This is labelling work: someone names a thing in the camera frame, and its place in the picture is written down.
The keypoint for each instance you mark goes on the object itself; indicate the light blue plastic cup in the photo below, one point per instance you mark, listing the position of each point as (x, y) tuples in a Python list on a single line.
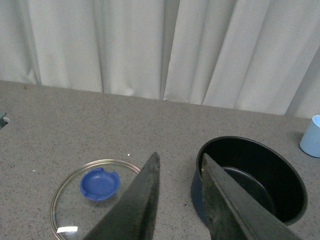
[(310, 142)]

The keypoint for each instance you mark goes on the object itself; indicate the white curtain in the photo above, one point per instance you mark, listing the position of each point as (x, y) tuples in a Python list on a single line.
[(253, 55)]

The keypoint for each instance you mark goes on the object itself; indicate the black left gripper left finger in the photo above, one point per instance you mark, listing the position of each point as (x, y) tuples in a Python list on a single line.
[(133, 217)]

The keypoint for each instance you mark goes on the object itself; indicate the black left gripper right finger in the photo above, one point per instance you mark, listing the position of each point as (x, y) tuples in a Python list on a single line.
[(232, 213)]

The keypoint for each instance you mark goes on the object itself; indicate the glass lid blue knob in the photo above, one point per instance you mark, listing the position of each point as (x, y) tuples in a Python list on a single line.
[(87, 194)]

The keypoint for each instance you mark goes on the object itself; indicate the dark blue saucepan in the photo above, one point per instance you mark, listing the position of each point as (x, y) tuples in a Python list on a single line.
[(267, 176)]

